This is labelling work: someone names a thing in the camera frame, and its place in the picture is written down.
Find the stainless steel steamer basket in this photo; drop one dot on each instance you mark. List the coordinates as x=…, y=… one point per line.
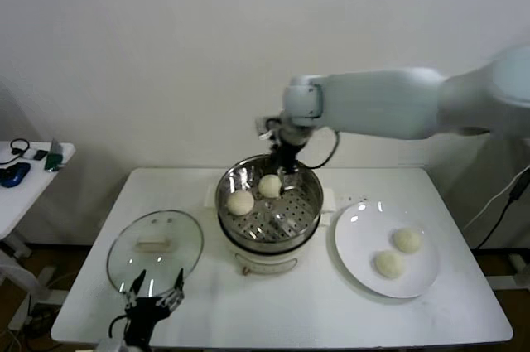
x=302, y=211

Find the white round plate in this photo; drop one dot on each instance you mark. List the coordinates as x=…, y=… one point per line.
x=364, y=228

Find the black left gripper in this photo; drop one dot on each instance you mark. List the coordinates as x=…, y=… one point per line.
x=147, y=319

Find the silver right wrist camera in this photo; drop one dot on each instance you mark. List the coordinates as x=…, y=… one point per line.
x=265, y=125

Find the blue handheld device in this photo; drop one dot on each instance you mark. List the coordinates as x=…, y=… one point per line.
x=14, y=175

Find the white side table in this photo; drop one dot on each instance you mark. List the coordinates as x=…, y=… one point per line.
x=25, y=203

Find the glass pot lid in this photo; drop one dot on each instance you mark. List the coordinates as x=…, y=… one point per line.
x=155, y=257

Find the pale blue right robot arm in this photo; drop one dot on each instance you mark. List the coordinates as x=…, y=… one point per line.
x=372, y=107

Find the white steamed baozi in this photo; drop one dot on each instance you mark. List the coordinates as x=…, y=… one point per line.
x=269, y=186
x=389, y=264
x=240, y=203
x=407, y=240

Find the green grey tool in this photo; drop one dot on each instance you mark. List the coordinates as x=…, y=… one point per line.
x=53, y=159

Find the small black device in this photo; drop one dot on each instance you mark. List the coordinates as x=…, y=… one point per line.
x=39, y=156

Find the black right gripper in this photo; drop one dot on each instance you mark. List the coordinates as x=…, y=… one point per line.
x=287, y=155

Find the cream electric cooking pot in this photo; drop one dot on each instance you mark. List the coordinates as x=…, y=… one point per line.
x=265, y=263

